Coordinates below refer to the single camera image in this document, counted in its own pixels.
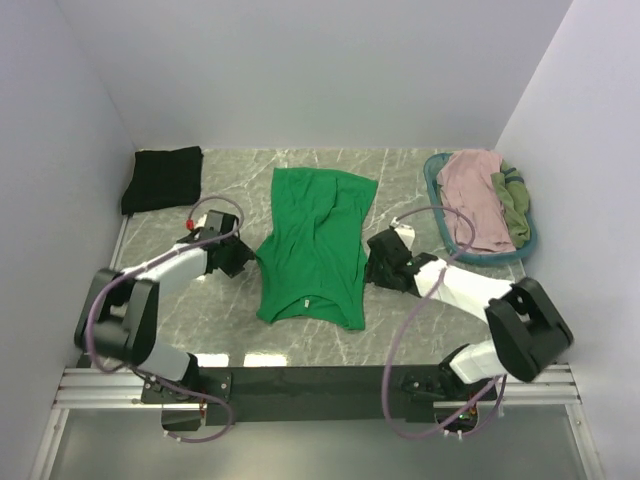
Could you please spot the olive green tank top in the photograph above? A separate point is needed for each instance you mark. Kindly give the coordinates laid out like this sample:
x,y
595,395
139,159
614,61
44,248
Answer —
x,y
513,194

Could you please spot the black folded tank top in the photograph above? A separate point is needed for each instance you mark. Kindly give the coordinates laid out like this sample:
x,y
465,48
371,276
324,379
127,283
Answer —
x,y
163,179

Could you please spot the pink tank top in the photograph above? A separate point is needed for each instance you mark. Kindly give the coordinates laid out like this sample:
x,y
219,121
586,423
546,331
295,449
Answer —
x,y
466,185

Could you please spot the teal plastic basket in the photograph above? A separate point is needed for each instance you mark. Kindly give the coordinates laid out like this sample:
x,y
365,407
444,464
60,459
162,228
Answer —
x,y
432,167

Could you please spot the aluminium frame rail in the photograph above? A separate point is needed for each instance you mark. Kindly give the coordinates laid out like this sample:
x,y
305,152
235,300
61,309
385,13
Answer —
x,y
94,390

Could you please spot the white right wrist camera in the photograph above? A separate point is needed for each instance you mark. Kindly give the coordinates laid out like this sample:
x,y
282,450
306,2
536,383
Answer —
x,y
406,234

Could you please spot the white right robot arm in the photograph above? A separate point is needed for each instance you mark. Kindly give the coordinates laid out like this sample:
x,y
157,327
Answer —
x,y
527,331

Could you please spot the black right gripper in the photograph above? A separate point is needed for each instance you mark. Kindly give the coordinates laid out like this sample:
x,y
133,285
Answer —
x,y
372,273

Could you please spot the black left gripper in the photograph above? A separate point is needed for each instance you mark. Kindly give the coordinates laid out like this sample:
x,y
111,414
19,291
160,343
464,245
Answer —
x,y
243,253

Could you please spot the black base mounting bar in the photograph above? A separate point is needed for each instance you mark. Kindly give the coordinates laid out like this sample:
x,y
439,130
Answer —
x,y
267,394

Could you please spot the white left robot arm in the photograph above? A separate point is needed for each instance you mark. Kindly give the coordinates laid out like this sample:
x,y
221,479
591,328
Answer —
x,y
119,319

